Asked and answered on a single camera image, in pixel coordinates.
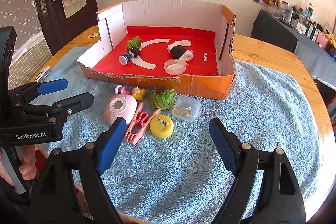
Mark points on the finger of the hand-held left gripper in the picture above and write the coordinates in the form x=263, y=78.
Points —
x=52, y=86
x=78, y=103

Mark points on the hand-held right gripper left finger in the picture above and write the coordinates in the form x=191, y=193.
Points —
x=110, y=145

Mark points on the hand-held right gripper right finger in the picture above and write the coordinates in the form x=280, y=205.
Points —
x=223, y=145

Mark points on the pink plastic clip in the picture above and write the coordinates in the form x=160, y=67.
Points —
x=131, y=137

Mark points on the pink round device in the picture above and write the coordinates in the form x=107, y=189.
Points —
x=118, y=108

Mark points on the small clear plastic box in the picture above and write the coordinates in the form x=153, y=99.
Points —
x=186, y=108

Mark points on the yellow round cap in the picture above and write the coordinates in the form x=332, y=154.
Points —
x=161, y=127

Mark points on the orange cardboard box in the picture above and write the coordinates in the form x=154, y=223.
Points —
x=204, y=87

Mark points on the green plush lettuce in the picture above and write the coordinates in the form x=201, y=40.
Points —
x=162, y=99

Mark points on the black-haired doll figurine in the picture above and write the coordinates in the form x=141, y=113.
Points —
x=134, y=53

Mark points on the green yarn bundle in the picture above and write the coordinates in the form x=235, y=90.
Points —
x=134, y=43

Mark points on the clear round plastic lid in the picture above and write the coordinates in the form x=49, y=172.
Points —
x=174, y=67

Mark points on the black white sushi roll toy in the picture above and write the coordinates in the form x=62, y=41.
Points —
x=179, y=52

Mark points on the person's left hand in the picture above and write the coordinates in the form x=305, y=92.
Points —
x=27, y=169

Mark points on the white flat device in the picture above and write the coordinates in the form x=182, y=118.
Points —
x=42, y=74

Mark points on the white tiled counter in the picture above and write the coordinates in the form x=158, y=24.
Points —
x=29, y=58

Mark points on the blue fluffy towel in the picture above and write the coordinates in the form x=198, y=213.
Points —
x=262, y=121

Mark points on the pink spotted figurine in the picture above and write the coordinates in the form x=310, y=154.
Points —
x=123, y=90

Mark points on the yellow figurine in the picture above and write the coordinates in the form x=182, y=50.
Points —
x=137, y=94

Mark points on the dark brown door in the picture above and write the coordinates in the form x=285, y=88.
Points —
x=52, y=22

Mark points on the hanging paper pouch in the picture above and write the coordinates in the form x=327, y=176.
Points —
x=73, y=7

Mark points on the red paper liner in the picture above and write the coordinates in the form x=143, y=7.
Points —
x=199, y=64

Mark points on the dark cloth covered sideboard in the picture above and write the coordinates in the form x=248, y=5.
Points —
x=273, y=29

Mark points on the row of small sideboard items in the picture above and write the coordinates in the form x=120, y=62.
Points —
x=304, y=20

